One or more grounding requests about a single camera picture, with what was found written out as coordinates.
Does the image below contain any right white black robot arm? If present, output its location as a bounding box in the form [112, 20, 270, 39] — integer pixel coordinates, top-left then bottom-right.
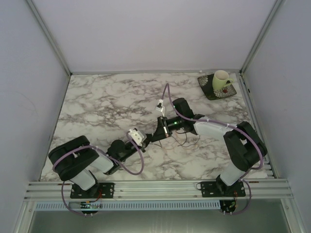
[150, 98, 267, 197]

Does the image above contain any blue slotted cable duct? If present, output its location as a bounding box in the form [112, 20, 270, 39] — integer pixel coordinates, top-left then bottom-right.
[35, 200, 220, 211]

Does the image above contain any aluminium front rail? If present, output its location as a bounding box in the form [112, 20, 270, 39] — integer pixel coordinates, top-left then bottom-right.
[24, 179, 294, 201]

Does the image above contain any black floral square plate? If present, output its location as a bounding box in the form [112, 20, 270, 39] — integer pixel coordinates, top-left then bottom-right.
[197, 74, 238, 100]

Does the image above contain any right black circuit board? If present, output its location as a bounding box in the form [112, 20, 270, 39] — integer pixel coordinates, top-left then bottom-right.
[220, 198, 238, 216]

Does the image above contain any right aluminium frame post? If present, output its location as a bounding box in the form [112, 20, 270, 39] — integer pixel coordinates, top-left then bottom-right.
[240, 0, 286, 75]

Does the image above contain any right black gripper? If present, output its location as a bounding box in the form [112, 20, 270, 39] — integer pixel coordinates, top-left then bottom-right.
[151, 116, 183, 143]

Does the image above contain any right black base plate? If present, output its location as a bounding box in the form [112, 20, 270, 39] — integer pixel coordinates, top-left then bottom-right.
[199, 181, 246, 198]

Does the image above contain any light green mug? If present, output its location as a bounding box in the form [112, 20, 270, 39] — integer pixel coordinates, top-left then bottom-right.
[212, 70, 234, 90]

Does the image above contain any left green circuit board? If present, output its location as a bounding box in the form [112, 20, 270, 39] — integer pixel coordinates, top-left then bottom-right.
[80, 201, 103, 211]

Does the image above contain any aluminium frame post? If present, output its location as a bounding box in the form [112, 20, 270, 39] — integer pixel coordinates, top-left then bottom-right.
[25, 0, 72, 77]
[240, 0, 286, 75]

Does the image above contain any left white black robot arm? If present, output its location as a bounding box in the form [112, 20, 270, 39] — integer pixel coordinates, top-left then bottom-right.
[48, 129, 153, 191]

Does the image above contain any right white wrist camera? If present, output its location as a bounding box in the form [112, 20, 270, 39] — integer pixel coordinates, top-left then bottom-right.
[155, 99, 165, 117]

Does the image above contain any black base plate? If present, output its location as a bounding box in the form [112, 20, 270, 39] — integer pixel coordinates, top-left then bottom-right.
[70, 182, 115, 199]
[199, 181, 246, 198]

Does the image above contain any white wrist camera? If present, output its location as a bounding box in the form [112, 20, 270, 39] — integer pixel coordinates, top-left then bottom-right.
[155, 99, 165, 117]
[128, 128, 147, 145]

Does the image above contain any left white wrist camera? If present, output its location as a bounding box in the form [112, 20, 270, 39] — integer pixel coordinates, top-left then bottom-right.
[128, 128, 147, 145]

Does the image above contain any yellow wire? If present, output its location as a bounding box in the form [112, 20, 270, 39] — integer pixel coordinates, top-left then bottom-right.
[162, 135, 197, 152]

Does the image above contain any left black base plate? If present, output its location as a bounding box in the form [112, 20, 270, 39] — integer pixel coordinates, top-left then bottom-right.
[70, 182, 115, 199]

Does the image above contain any left aluminium frame post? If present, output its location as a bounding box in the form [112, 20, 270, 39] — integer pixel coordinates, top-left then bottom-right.
[25, 0, 72, 77]

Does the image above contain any dark brown wire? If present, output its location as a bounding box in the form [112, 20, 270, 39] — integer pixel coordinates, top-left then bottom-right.
[150, 131, 202, 149]

